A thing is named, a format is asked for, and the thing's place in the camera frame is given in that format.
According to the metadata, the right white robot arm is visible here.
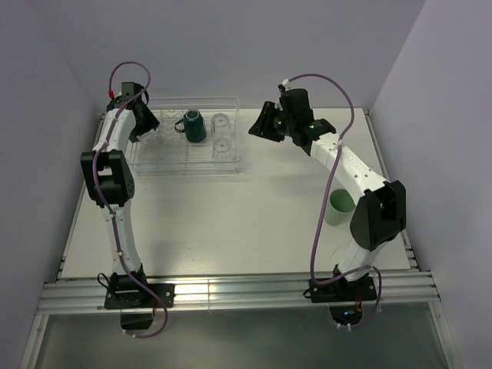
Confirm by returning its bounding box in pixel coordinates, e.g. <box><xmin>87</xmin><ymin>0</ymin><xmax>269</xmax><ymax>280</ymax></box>
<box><xmin>248</xmin><ymin>88</ymin><xmax>407</xmax><ymax>300</ymax></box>

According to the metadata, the purple cable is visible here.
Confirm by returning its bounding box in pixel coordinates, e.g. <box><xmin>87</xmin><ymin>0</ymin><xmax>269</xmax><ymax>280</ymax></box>
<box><xmin>91</xmin><ymin>61</ymin><xmax>169</xmax><ymax>339</ymax></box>
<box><xmin>288</xmin><ymin>73</ymin><xmax>383</xmax><ymax>328</ymax></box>

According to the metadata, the dark teal mug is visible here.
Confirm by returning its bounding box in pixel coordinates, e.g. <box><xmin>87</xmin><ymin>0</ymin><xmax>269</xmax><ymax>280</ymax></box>
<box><xmin>175</xmin><ymin>109</ymin><xmax>207</xmax><ymax>144</ymax></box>

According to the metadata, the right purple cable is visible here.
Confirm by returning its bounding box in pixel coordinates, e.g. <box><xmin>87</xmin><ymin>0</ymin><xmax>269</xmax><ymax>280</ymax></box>
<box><xmin>288</xmin><ymin>73</ymin><xmax>383</xmax><ymax>328</ymax></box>

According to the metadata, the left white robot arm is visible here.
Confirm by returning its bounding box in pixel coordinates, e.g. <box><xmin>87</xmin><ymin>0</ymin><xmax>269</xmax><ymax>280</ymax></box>
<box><xmin>80</xmin><ymin>82</ymin><xmax>159</xmax><ymax>307</ymax></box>

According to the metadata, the clear acrylic dish rack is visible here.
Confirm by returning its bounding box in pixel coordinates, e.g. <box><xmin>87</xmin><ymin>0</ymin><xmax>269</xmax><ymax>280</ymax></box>
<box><xmin>125</xmin><ymin>96</ymin><xmax>240</xmax><ymax>176</ymax></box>

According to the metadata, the clear glass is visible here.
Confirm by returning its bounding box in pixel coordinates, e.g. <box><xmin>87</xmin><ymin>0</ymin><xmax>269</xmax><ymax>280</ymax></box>
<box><xmin>211</xmin><ymin>137</ymin><xmax>236</xmax><ymax>162</ymax></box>
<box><xmin>211</xmin><ymin>113</ymin><xmax>232</xmax><ymax>139</ymax></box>

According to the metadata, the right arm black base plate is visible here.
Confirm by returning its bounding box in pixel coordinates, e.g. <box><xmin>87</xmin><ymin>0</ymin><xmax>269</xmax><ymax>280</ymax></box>
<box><xmin>303</xmin><ymin>274</ymin><xmax>377</xmax><ymax>303</ymax></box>

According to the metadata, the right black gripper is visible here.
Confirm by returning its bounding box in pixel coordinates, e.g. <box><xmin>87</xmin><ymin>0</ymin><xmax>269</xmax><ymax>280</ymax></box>
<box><xmin>248</xmin><ymin>101</ymin><xmax>294</xmax><ymax>143</ymax></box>

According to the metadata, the light green plastic cup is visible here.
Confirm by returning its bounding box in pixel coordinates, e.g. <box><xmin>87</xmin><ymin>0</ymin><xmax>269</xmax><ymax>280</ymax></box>
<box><xmin>324</xmin><ymin>188</ymin><xmax>356</xmax><ymax>226</ymax></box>

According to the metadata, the black box under left base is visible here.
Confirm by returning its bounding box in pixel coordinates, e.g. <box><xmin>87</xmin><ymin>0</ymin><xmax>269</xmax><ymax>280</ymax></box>
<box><xmin>120</xmin><ymin>313</ymin><xmax>154</xmax><ymax>331</ymax></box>

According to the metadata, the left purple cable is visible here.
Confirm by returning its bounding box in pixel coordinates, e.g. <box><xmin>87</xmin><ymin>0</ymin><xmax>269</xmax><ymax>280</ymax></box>
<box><xmin>91</xmin><ymin>61</ymin><xmax>169</xmax><ymax>339</ymax></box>

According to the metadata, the aluminium rail frame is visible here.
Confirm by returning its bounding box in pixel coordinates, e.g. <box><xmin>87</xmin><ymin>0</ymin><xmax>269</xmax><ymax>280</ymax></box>
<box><xmin>22</xmin><ymin>108</ymin><xmax>462</xmax><ymax>368</ymax></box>

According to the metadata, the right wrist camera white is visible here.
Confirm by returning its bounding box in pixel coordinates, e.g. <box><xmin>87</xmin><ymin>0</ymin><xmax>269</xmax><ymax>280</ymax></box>
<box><xmin>278</xmin><ymin>78</ymin><xmax>291</xmax><ymax>93</ymax></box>

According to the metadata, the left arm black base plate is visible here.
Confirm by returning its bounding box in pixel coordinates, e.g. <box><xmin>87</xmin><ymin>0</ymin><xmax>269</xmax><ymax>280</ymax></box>
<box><xmin>104</xmin><ymin>284</ymin><xmax>175</xmax><ymax>310</ymax></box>

